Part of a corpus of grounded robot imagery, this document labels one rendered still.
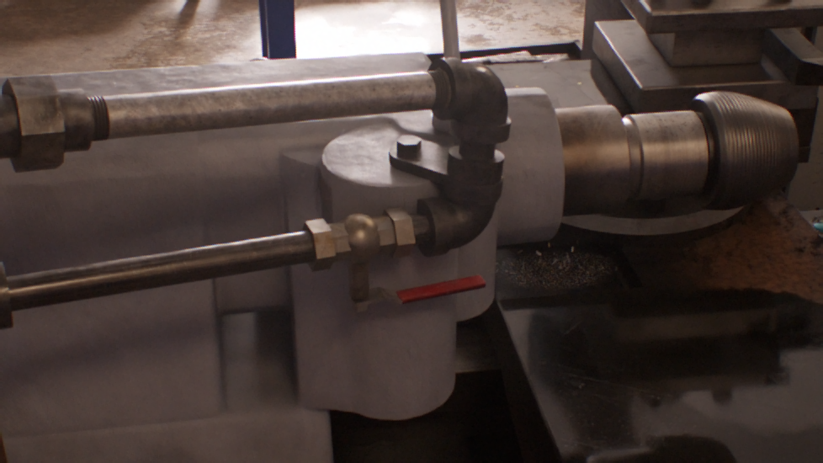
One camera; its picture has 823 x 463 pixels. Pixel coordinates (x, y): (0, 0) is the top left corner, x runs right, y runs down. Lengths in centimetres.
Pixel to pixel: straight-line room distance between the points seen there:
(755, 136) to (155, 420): 46
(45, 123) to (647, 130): 46
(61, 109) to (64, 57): 350
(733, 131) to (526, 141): 15
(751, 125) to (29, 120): 52
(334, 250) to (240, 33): 351
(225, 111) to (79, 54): 349
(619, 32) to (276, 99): 64
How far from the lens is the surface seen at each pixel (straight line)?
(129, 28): 431
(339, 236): 71
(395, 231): 72
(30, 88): 61
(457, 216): 73
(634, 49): 120
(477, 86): 70
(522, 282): 107
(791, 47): 116
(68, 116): 61
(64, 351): 84
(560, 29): 423
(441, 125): 79
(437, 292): 75
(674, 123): 92
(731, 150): 91
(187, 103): 63
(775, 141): 93
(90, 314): 83
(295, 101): 65
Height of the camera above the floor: 151
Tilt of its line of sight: 30 degrees down
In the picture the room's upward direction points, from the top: straight up
